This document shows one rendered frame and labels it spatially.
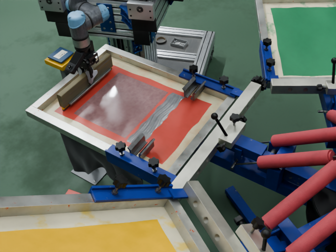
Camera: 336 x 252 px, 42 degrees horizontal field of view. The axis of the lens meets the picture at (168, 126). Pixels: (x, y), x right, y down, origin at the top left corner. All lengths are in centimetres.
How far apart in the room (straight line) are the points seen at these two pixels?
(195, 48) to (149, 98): 160
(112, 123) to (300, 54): 102
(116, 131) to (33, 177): 131
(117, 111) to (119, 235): 86
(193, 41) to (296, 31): 135
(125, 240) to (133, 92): 98
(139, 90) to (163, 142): 36
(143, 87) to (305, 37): 91
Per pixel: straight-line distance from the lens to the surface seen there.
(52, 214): 125
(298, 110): 341
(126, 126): 194
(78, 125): 199
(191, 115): 195
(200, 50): 356
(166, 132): 189
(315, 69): 225
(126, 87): 212
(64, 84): 216
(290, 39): 243
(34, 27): 455
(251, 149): 172
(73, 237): 121
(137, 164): 173
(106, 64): 218
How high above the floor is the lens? 234
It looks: 46 degrees down
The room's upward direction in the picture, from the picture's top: 5 degrees counter-clockwise
